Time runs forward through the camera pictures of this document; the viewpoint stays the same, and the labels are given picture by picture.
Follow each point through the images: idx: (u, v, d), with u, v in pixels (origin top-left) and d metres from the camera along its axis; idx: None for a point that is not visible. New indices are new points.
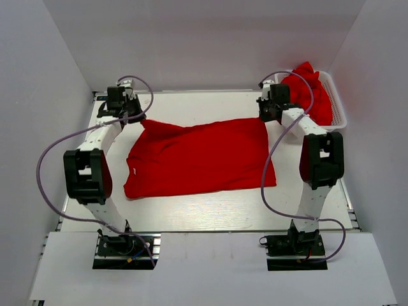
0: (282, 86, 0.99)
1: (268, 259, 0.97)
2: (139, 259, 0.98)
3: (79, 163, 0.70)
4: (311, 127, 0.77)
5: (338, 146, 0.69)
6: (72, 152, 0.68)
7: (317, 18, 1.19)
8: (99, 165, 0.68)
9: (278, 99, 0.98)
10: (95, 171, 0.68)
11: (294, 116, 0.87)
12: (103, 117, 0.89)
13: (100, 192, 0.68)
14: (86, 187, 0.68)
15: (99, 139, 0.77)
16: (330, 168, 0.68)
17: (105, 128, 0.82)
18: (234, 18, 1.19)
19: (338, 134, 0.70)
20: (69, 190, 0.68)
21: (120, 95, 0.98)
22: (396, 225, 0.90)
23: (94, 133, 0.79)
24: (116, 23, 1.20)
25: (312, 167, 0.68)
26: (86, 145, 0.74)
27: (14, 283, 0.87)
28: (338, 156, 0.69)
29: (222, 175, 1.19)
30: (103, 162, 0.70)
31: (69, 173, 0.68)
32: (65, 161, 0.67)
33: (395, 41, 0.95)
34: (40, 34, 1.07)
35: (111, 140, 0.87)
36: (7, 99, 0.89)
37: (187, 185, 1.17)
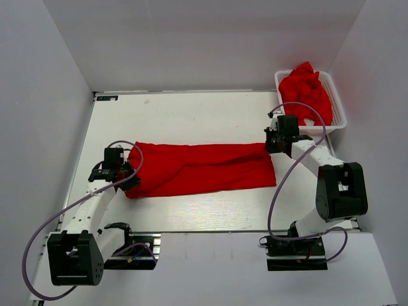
0: (291, 118, 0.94)
1: (268, 260, 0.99)
2: (139, 259, 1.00)
3: (65, 247, 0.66)
4: (324, 158, 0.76)
5: (357, 181, 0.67)
6: (57, 242, 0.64)
7: (320, 17, 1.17)
8: (88, 252, 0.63)
9: (285, 132, 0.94)
10: (82, 259, 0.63)
11: (303, 147, 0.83)
12: (95, 182, 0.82)
13: (88, 280, 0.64)
14: (73, 275, 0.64)
15: (89, 214, 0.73)
16: (351, 203, 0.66)
17: (97, 197, 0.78)
18: (235, 18, 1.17)
19: (357, 166, 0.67)
20: (55, 280, 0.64)
21: (117, 157, 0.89)
22: (397, 225, 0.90)
23: (84, 207, 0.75)
24: (115, 21, 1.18)
25: (331, 203, 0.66)
26: (74, 224, 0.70)
27: (15, 283, 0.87)
28: (359, 189, 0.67)
29: (222, 176, 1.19)
30: (92, 245, 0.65)
31: (53, 262, 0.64)
32: (50, 249, 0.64)
33: (398, 42, 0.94)
34: (40, 31, 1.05)
35: (102, 209, 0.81)
36: (7, 100, 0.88)
37: (187, 186, 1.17)
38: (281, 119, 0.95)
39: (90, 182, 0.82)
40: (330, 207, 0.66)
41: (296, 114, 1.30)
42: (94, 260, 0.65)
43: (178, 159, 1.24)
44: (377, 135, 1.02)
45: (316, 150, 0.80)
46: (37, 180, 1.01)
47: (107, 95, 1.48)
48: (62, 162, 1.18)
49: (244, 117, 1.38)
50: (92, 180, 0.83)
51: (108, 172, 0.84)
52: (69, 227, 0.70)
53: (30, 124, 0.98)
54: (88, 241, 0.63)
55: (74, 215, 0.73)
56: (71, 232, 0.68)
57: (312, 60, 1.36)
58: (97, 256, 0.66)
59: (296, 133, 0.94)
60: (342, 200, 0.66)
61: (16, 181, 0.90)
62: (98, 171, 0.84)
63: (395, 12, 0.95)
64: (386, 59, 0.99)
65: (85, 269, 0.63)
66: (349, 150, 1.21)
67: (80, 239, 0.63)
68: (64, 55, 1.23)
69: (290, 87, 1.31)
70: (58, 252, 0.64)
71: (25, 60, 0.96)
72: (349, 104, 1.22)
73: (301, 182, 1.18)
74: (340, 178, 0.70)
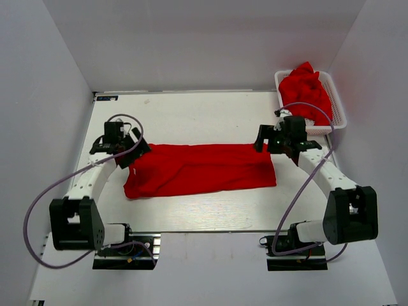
0: (298, 122, 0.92)
1: (268, 260, 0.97)
2: (139, 259, 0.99)
3: (66, 212, 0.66)
4: (336, 176, 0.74)
5: (370, 207, 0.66)
6: (59, 204, 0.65)
7: (320, 17, 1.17)
8: (88, 217, 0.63)
9: (292, 136, 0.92)
10: (84, 223, 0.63)
11: (312, 160, 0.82)
12: (95, 155, 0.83)
13: (89, 245, 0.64)
14: (75, 239, 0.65)
15: (90, 182, 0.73)
16: (361, 230, 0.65)
17: (99, 167, 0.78)
18: (235, 18, 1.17)
19: (371, 191, 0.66)
20: (56, 243, 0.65)
21: (117, 131, 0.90)
22: (398, 226, 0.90)
23: (84, 176, 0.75)
24: (115, 22, 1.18)
25: (340, 229, 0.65)
26: (76, 190, 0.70)
27: (15, 283, 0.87)
28: (371, 216, 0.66)
29: (222, 176, 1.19)
30: (94, 210, 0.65)
31: (55, 224, 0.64)
32: (51, 212, 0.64)
33: (398, 41, 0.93)
34: (40, 31, 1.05)
35: (103, 180, 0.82)
36: (7, 100, 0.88)
37: (187, 187, 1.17)
38: (287, 122, 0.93)
39: (91, 154, 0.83)
40: (339, 233, 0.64)
41: (296, 114, 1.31)
42: (95, 225, 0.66)
43: (178, 159, 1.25)
44: (377, 135, 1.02)
45: (327, 167, 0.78)
46: (37, 180, 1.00)
47: (108, 95, 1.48)
48: (62, 162, 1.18)
49: (244, 118, 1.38)
50: (92, 153, 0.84)
51: (108, 146, 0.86)
52: (70, 194, 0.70)
53: (30, 124, 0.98)
54: (89, 206, 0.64)
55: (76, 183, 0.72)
56: (73, 197, 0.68)
57: (312, 60, 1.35)
58: (97, 222, 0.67)
59: (303, 138, 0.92)
60: (351, 226, 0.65)
61: (16, 181, 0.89)
62: (99, 146, 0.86)
63: (395, 12, 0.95)
64: (386, 58, 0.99)
65: (87, 233, 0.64)
66: (349, 150, 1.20)
67: (81, 204, 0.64)
68: (64, 55, 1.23)
69: (291, 87, 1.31)
70: (60, 216, 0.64)
71: (25, 60, 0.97)
72: (349, 104, 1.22)
73: (301, 180, 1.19)
74: (350, 200, 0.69)
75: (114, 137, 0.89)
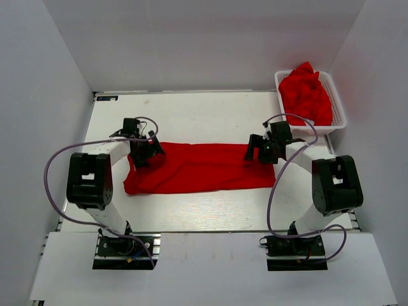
0: (282, 123, 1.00)
1: (268, 260, 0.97)
2: (139, 259, 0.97)
3: (84, 166, 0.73)
4: (317, 153, 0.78)
5: (350, 173, 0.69)
6: (80, 155, 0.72)
7: (320, 17, 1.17)
8: (104, 166, 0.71)
9: (279, 136, 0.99)
10: (99, 173, 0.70)
11: (295, 147, 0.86)
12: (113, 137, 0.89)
13: (99, 194, 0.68)
14: (87, 189, 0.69)
15: (108, 148, 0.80)
16: (347, 195, 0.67)
17: (115, 143, 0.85)
18: (235, 18, 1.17)
19: (349, 159, 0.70)
20: (69, 192, 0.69)
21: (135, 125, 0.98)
22: (398, 227, 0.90)
23: (104, 145, 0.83)
24: (115, 23, 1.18)
25: (327, 195, 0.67)
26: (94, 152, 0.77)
27: (15, 283, 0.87)
28: (353, 179, 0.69)
29: (221, 175, 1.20)
30: (108, 164, 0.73)
31: (73, 171, 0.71)
32: (71, 161, 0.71)
33: (398, 41, 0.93)
34: (40, 31, 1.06)
35: (118, 156, 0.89)
36: (7, 101, 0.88)
37: (186, 185, 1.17)
38: (273, 125, 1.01)
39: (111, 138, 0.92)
40: (327, 199, 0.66)
41: (296, 114, 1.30)
42: (107, 179, 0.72)
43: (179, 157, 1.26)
44: (377, 135, 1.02)
45: (308, 150, 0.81)
46: (37, 180, 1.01)
47: (108, 95, 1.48)
48: (62, 162, 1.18)
49: (245, 118, 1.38)
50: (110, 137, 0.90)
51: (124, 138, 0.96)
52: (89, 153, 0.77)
53: (30, 124, 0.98)
54: (104, 159, 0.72)
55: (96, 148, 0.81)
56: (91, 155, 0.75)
57: (312, 60, 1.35)
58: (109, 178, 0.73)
59: (289, 138, 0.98)
60: (337, 192, 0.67)
61: (16, 181, 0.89)
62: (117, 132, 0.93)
63: (395, 13, 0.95)
64: (386, 59, 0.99)
65: (100, 182, 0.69)
66: (349, 150, 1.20)
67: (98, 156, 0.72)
68: (64, 55, 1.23)
69: (291, 87, 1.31)
70: (78, 165, 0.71)
71: (25, 61, 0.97)
72: (349, 104, 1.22)
73: (299, 180, 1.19)
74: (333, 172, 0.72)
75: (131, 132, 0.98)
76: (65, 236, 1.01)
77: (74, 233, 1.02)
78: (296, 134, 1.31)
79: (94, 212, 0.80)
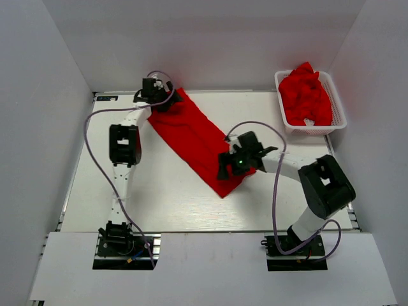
0: (250, 136, 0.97)
1: (268, 260, 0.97)
2: (139, 259, 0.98)
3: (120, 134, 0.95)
4: (298, 159, 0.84)
5: (335, 171, 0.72)
6: (116, 127, 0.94)
7: (320, 17, 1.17)
8: (136, 138, 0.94)
9: (251, 150, 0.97)
10: (131, 140, 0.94)
11: (274, 158, 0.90)
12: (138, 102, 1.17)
13: (132, 159, 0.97)
14: (123, 151, 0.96)
15: (135, 118, 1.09)
16: (340, 193, 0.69)
17: (139, 110, 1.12)
18: (235, 18, 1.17)
19: (327, 157, 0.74)
20: (111, 153, 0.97)
21: (151, 87, 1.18)
22: (398, 227, 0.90)
23: (132, 114, 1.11)
24: (115, 23, 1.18)
25: (323, 199, 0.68)
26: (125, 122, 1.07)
27: (15, 284, 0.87)
28: (340, 176, 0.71)
29: (197, 154, 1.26)
30: (138, 136, 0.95)
31: (112, 136, 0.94)
32: (111, 130, 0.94)
33: (398, 42, 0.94)
34: (40, 31, 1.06)
35: (143, 121, 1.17)
36: (7, 101, 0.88)
37: (173, 145, 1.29)
38: (241, 140, 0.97)
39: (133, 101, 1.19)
40: (324, 205, 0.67)
41: (296, 115, 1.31)
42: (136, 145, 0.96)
43: (192, 122, 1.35)
44: (377, 134, 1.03)
45: (287, 156, 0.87)
46: (37, 180, 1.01)
47: (107, 95, 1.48)
48: (62, 162, 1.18)
49: (245, 118, 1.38)
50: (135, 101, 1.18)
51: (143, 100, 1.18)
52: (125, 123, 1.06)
53: (30, 125, 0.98)
54: (136, 131, 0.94)
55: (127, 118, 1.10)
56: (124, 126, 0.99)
57: (312, 60, 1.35)
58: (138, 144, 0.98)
59: (259, 147, 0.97)
60: (331, 193, 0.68)
61: (16, 181, 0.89)
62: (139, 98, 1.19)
63: (395, 13, 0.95)
64: (386, 59, 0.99)
65: (132, 148, 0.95)
66: (349, 149, 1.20)
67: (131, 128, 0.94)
68: (64, 55, 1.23)
69: (291, 87, 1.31)
70: (116, 134, 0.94)
71: (25, 61, 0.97)
72: (349, 104, 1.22)
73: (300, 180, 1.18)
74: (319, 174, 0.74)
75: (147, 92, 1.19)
76: (65, 236, 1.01)
77: (74, 233, 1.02)
78: (296, 134, 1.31)
79: (118, 172, 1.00)
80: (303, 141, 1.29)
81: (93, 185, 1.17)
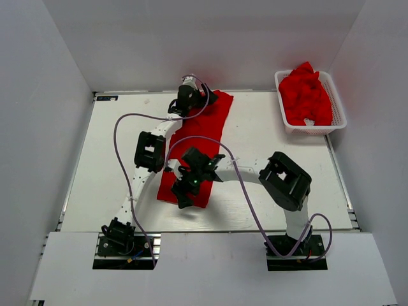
0: (193, 151, 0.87)
1: (268, 260, 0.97)
2: (139, 259, 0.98)
3: (148, 141, 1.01)
4: (253, 164, 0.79)
5: (287, 162, 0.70)
6: (146, 133, 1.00)
7: (320, 17, 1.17)
8: (161, 147, 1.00)
9: (199, 165, 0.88)
10: (158, 148, 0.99)
11: (227, 167, 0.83)
12: (173, 114, 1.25)
13: (155, 165, 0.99)
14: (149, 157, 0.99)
15: (166, 129, 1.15)
16: (300, 183, 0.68)
17: (171, 122, 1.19)
18: (234, 18, 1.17)
19: (276, 153, 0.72)
20: (136, 157, 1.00)
21: (185, 100, 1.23)
22: (397, 227, 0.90)
23: (164, 124, 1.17)
24: (115, 23, 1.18)
25: (289, 194, 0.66)
26: (156, 132, 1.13)
27: (15, 284, 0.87)
28: (293, 167, 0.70)
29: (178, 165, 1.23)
30: (164, 146, 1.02)
31: (140, 142, 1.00)
32: (141, 135, 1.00)
33: (397, 42, 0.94)
34: (40, 32, 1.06)
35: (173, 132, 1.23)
36: (7, 100, 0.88)
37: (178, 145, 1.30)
38: (187, 160, 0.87)
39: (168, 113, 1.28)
40: (294, 200, 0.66)
41: (296, 114, 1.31)
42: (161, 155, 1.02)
43: (210, 122, 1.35)
44: (377, 134, 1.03)
45: (240, 162, 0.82)
46: (37, 180, 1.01)
47: (107, 95, 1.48)
48: (62, 162, 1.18)
49: (245, 118, 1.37)
50: (170, 112, 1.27)
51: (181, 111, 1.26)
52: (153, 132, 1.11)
53: (30, 125, 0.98)
54: (163, 141, 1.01)
55: (157, 127, 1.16)
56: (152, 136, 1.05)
57: (312, 60, 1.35)
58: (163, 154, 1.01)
59: (206, 158, 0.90)
60: (292, 186, 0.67)
61: (16, 181, 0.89)
62: (174, 109, 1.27)
63: (394, 13, 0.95)
64: (386, 58, 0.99)
65: (155, 157, 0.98)
66: (349, 149, 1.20)
67: (159, 138, 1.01)
68: (64, 55, 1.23)
69: (290, 87, 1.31)
70: (145, 139, 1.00)
71: (25, 60, 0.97)
72: (349, 104, 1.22)
73: None
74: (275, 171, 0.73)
75: (183, 103, 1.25)
76: (65, 236, 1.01)
77: (74, 233, 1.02)
78: (296, 134, 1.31)
79: (138, 174, 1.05)
80: (303, 141, 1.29)
81: (93, 185, 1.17)
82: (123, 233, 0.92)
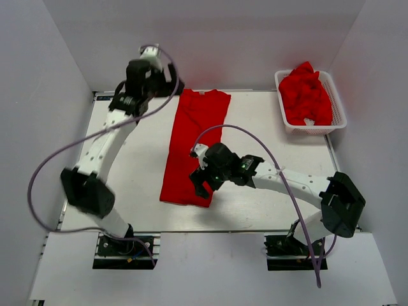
0: (222, 149, 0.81)
1: (268, 259, 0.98)
2: (139, 259, 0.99)
3: (76, 184, 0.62)
4: (307, 182, 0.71)
5: (349, 184, 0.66)
6: (68, 176, 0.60)
7: (319, 17, 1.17)
8: (97, 192, 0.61)
9: (229, 164, 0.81)
10: (92, 196, 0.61)
11: (271, 177, 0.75)
12: (114, 113, 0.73)
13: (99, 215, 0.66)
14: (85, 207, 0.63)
15: (102, 152, 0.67)
16: (356, 209, 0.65)
17: (113, 134, 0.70)
18: (234, 18, 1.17)
19: (337, 174, 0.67)
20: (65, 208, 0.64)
21: (140, 80, 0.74)
22: (398, 227, 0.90)
23: (97, 145, 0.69)
24: (115, 23, 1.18)
25: (348, 224, 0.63)
26: (87, 161, 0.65)
27: (15, 284, 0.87)
28: (354, 190, 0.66)
29: (182, 165, 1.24)
30: (101, 188, 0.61)
31: (64, 191, 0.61)
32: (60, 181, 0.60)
33: (397, 42, 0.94)
34: (40, 31, 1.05)
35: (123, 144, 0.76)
36: (8, 100, 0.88)
37: (178, 145, 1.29)
38: (214, 157, 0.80)
39: (109, 109, 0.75)
40: (350, 229, 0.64)
41: (296, 115, 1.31)
42: (103, 199, 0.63)
43: (209, 122, 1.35)
44: (377, 134, 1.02)
45: (287, 174, 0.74)
46: (37, 180, 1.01)
47: (107, 95, 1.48)
48: (62, 162, 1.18)
49: (245, 117, 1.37)
50: (112, 109, 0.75)
51: (131, 102, 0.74)
52: (81, 164, 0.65)
53: (30, 124, 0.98)
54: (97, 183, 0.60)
55: (88, 151, 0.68)
56: (83, 169, 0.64)
57: (312, 60, 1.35)
58: (108, 192, 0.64)
59: (236, 159, 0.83)
60: (351, 213, 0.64)
61: (16, 180, 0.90)
62: (120, 101, 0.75)
63: (394, 13, 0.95)
64: (386, 58, 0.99)
65: (97, 205, 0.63)
66: (349, 149, 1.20)
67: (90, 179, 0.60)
68: (64, 54, 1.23)
69: (291, 87, 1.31)
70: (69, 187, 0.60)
71: (25, 60, 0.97)
72: (349, 104, 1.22)
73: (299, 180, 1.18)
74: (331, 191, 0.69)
75: (138, 86, 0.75)
76: (66, 236, 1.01)
77: (74, 233, 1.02)
78: (296, 134, 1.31)
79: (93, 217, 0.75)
80: (303, 141, 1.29)
81: None
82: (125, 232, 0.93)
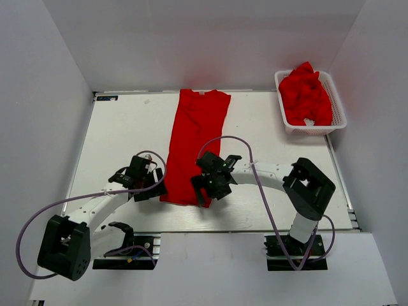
0: (208, 155, 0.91)
1: (268, 260, 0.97)
2: (139, 259, 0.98)
3: (62, 232, 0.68)
4: (274, 169, 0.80)
5: (312, 169, 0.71)
6: (57, 222, 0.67)
7: (319, 18, 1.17)
8: (77, 245, 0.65)
9: (215, 167, 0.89)
10: (71, 249, 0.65)
11: (245, 170, 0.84)
12: (112, 183, 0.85)
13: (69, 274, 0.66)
14: (59, 261, 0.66)
15: (95, 209, 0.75)
16: (324, 193, 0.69)
17: (109, 197, 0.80)
18: (234, 18, 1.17)
19: (299, 160, 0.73)
20: (41, 259, 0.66)
21: (141, 166, 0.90)
22: (398, 227, 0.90)
23: (94, 201, 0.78)
24: (115, 23, 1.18)
25: (314, 206, 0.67)
26: (78, 213, 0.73)
27: (15, 284, 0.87)
28: (319, 175, 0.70)
29: (182, 165, 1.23)
30: (83, 241, 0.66)
31: (48, 239, 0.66)
32: (48, 225, 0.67)
33: (396, 42, 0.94)
34: (40, 31, 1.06)
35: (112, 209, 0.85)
36: (7, 100, 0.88)
37: (179, 145, 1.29)
38: (201, 163, 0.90)
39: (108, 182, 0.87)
40: (318, 211, 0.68)
41: (296, 115, 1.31)
42: (81, 255, 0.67)
43: (208, 122, 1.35)
44: (377, 135, 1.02)
45: (259, 166, 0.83)
46: (37, 180, 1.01)
47: (107, 95, 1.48)
48: (62, 162, 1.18)
49: (245, 118, 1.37)
50: (111, 181, 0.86)
51: (128, 179, 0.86)
52: (72, 215, 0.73)
53: (30, 124, 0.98)
54: (82, 234, 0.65)
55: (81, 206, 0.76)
56: (72, 219, 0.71)
57: (312, 60, 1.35)
58: (84, 254, 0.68)
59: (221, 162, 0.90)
60: (318, 197, 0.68)
61: (16, 180, 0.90)
62: (120, 175, 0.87)
63: (394, 13, 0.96)
64: (385, 59, 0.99)
65: (69, 262, 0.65)
66: (350, 149, 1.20)
67: (75, 230, 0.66)
68: (64, 55, 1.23)
69: (290, 87, 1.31)
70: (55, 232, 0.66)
71: (25, 60, 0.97)
72: (349, 104, 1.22)
73: None
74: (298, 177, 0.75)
75: (136, 173, 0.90)
76: None
77: None
78: (296, 134, 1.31)
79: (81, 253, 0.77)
80: (303, 141, 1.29)
81: (93, 185, 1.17)
82: (125, 231, 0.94)
